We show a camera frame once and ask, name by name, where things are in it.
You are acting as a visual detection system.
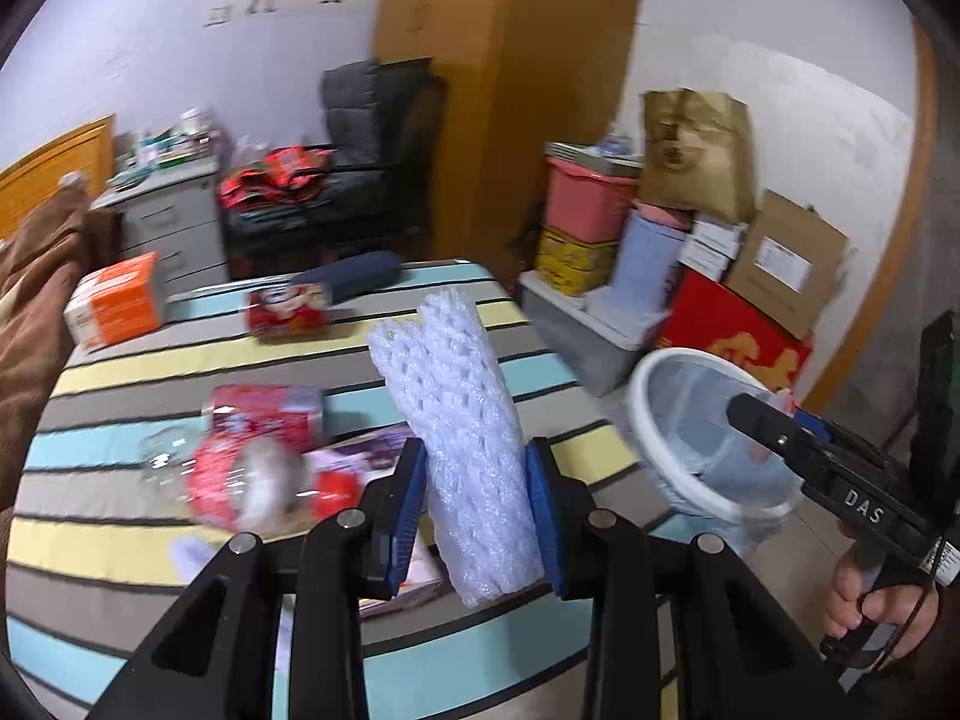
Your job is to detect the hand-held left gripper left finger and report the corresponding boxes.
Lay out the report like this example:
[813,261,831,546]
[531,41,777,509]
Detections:
[112,436,428,720]

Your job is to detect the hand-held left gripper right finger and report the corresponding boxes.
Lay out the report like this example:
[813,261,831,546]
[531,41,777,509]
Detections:
[525,439,848,720]

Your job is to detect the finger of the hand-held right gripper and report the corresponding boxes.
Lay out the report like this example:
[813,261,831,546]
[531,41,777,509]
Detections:
[792,409,895,475]
[726,392,812,470]

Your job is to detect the purple drink carton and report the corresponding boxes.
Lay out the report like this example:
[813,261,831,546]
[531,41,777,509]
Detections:
[304,426,447,612]

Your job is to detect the white round waste bin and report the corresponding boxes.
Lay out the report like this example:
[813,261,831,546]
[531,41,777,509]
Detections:
[626,349,803,541]

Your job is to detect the white foam net sleeve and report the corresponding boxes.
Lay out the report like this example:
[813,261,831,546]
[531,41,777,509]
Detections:
[367,291,545,608]

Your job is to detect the person's right hand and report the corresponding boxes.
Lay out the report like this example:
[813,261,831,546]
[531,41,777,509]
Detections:
[821,542,942,655]

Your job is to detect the red gift box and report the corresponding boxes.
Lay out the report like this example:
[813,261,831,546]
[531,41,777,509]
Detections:
[656,270,815,396]

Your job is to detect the brown cardboard box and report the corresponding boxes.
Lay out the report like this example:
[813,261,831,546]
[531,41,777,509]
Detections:
[726,190,851,340]

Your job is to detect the clear bottle with red label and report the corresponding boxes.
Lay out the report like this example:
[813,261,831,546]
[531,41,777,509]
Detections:
[139,427,361,535]

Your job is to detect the white flat box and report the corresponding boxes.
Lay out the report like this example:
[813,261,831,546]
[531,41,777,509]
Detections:
[585,289,670,351]

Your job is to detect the stack of white boxes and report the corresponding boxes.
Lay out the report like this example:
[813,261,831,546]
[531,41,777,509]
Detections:
[679,214,749,284]

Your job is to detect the red printed can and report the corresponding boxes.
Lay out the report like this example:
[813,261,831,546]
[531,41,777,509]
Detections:
[204,382,327,452]
[247,281,332,340]

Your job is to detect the pale blue cylinder box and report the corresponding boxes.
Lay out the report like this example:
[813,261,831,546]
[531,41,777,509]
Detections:
[609,199,695,316]

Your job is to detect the grey plastic storage box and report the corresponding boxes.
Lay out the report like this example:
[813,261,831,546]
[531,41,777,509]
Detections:
[519,270,668,400]

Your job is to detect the yellow printed box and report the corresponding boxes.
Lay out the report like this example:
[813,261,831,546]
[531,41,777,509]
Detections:
[534,225,620,295]

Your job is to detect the grey door curtain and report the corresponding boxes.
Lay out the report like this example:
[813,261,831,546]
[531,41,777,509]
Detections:
[847,37,960,466]

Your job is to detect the brown paper bag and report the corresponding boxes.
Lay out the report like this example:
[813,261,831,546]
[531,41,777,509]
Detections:
[637,88,755,224]

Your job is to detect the striped bed sheet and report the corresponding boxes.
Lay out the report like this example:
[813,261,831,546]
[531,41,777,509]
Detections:
[4,259,676,720]

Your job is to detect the pink plastic tub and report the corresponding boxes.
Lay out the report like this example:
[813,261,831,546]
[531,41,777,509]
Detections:
[544,155,642,246]

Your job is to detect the striped tub lid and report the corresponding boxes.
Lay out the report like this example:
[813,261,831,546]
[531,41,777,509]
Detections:
[545,141,646,166]

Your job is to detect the orange and white box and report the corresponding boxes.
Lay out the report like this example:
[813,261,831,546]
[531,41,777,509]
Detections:
[64,251,167,353]

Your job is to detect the grey drawer cabinet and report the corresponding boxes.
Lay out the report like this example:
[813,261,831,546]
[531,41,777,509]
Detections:
[90,157,230,290]

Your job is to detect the red shopping bags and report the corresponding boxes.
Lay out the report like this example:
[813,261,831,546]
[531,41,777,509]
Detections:
[217,146,336,209]

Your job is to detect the wooden wardrobe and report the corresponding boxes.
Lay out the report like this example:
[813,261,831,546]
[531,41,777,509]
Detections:
[373,0,646,280]

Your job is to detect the dark padded armchair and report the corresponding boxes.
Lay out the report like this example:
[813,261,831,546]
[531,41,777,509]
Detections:
[225,58,445,278]

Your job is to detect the brown blanket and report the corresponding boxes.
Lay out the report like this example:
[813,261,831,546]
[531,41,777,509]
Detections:
[0,176,125,515]

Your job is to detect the wooden headboard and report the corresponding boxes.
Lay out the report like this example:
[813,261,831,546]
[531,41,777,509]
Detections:
[0,114,115,241]

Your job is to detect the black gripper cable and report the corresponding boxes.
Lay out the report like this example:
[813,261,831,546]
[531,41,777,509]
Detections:
[874,540,942,665]

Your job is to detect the wooden door frame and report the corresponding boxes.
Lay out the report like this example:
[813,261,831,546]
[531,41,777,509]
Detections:
[806,15,940,428]

